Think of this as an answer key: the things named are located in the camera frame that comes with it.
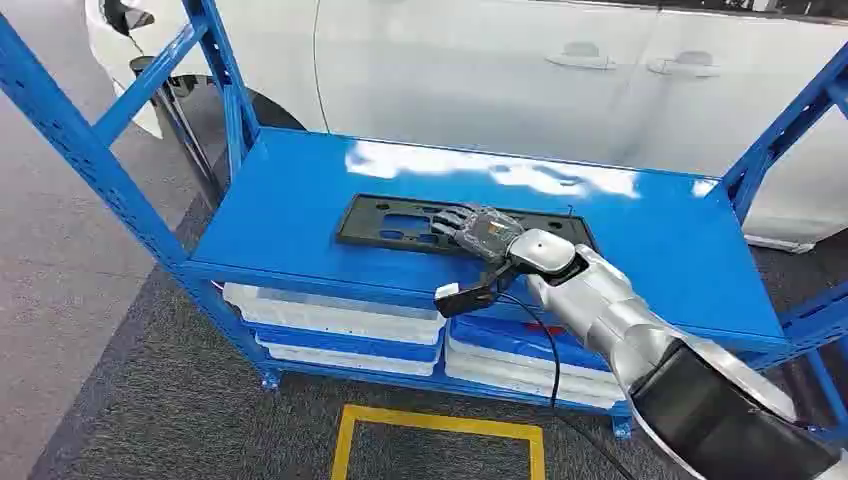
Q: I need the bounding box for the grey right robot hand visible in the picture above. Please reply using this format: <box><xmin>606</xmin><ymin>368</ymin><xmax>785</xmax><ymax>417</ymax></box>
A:
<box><xmin>431</xmin><ymin>204</ymin><xmax>526</xmax><ymax>266</ymax></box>

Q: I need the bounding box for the black plastic mounting plate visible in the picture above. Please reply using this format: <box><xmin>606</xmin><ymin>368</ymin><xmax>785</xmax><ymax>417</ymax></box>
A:
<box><xmin>335</xmin><ymin>193</ymin><xmax>598</xmax><ymax>258</ymax></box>

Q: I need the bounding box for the blue plastic tray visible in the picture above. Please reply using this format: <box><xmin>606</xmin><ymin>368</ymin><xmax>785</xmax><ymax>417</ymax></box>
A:
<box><xmin>449</xmin><ymin>313</ymin><xmax>612</xmax><ymax>373</ymax></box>
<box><xmin>243</xmin><ymin>321</ymin><xmax>443</xmax><ymax>364</ymax></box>

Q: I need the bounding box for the white car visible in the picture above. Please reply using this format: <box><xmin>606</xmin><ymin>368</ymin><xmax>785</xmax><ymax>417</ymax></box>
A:
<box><xmin>84</xmin><ymin>0</ymin><xmax>848</xmax><ymax>254</ymax></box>

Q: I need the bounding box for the blue metal shelf rack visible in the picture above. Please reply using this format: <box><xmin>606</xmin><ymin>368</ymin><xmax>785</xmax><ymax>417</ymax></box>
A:
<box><xmin>0</xmin><ymin>0</ymin><xmax>848</xmax><ymax>445</ymax></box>

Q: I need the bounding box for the yellow floor tape square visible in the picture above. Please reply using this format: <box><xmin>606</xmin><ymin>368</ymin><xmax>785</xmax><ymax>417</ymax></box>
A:
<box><xmin>329</xmin><ymin>404</ymin><xmax>547</xmax><ymax>480</ymax></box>

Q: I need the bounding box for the black car tyre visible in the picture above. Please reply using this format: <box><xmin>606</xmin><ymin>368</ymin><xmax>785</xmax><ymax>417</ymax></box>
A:
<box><xmin>158</xmin><ymin>74</ymin><xmax>307</xmax><ymax>207</ymax></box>

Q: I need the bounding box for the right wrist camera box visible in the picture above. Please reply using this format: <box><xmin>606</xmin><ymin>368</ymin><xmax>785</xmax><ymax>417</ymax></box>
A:
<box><xmin>433</xmin><ymin>260</ymin><xmax>517</xmax><ymax>320</ymax></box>

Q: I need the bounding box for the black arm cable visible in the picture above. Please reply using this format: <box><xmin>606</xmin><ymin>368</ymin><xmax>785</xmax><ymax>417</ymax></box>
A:
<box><xmin>496</xmin><ymin>291</ymin><xmax>639</xmax><ymax>480</ymax></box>

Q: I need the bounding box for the white car door handle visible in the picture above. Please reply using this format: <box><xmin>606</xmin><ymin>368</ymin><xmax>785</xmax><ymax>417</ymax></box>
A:
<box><xmin>647</xmin><ymin>50</ymin><xmax>722</xmax><ymax>79</ymax></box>
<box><xmin>545</xmin><ymin>40</ymin><xmax>618</xmax><ymax>72</ymax></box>

